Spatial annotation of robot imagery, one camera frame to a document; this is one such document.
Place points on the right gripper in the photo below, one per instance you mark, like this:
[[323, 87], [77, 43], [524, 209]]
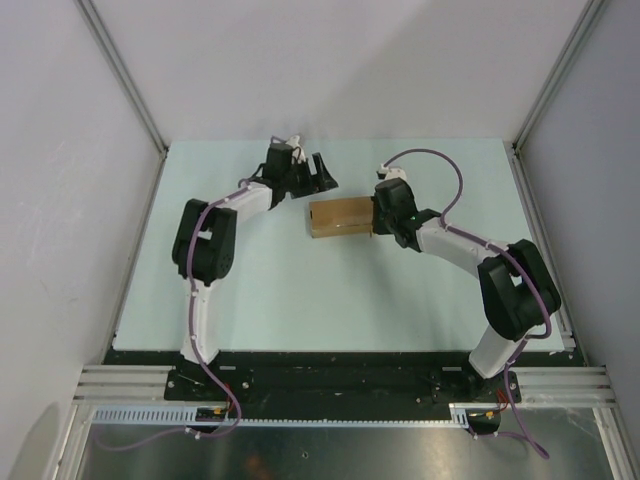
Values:
[[378, 227]]

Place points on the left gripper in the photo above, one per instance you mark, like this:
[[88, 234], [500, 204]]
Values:
[[321, 182]]

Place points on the brown cardboard express box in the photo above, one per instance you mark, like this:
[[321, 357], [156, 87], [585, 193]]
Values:
[[341, 217]]

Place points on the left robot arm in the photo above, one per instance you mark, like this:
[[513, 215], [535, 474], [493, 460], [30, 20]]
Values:
[[204, 246]]

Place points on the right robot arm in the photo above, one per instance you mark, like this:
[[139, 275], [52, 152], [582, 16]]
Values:
[[517, 290]]

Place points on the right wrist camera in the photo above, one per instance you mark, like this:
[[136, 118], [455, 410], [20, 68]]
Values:
[[387, 173]]

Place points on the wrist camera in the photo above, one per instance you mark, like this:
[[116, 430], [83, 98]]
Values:
[[387, 173], [294, 141]]

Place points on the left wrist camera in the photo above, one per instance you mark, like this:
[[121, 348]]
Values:
[[294, 141]]

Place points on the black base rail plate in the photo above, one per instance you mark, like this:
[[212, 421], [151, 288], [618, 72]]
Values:
[[324, 385]]

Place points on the grey slotted cable duct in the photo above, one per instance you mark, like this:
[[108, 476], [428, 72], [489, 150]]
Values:
[[194, 417]]

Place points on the right aluminium frame post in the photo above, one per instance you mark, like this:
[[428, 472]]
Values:
[[575, 43]]

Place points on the aluminium frame post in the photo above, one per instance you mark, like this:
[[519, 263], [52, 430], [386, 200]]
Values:
[[575, 43], [108, 48]]

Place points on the left aluminium frame post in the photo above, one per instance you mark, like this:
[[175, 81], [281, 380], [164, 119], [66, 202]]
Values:
[[108, 48]]

